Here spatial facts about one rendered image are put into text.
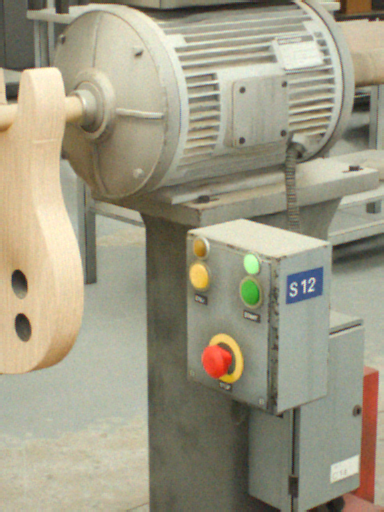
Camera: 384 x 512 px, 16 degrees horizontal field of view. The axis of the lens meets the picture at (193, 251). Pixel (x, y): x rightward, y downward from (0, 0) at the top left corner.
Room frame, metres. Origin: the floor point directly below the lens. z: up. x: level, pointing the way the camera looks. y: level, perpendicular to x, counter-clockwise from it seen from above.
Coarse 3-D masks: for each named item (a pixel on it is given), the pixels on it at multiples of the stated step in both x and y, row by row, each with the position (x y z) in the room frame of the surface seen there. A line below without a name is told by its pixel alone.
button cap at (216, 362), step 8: (208, 352) 1.51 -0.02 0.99; (216, 352) 1.50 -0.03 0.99; (224, 352) 1.50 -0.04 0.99; (208, 360) 1.50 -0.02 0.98; (216, 360) 1.49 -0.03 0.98; (224, 360) 1.49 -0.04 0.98; (208, 368) 1.50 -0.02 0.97; (216, 368) 1.49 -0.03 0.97; (224, 368) 1.49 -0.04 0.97; (216, 376) 1.50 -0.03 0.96
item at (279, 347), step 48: (192, 240) 1.57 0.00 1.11; (240, 240) 1.53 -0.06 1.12; (288, 240) 1.53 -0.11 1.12; (192, 288) 1.57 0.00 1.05; (240, 288) 1.50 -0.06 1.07; (288, 288) 1.48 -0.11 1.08; (192, 336) 1.57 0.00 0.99; (240, 336) 1.50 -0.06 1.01; (288, 336) 1.48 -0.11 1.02; (240, 384) 1.50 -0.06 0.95; (288, 384) 1.48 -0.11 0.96
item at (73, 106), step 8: (72, 104) 1.69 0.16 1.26; (80, 104) 1.70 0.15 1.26; (0, 112) 1.62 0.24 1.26; (8, 112) 1.63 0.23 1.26; (16, 112) 1.63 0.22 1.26; (72, 112) 1.69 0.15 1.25; (80, 112) 1.70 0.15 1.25; (0, 120) 1.62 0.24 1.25; (8, 120) 1.62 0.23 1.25; (72, 120) 1.70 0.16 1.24; (0, 128) 1.62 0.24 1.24
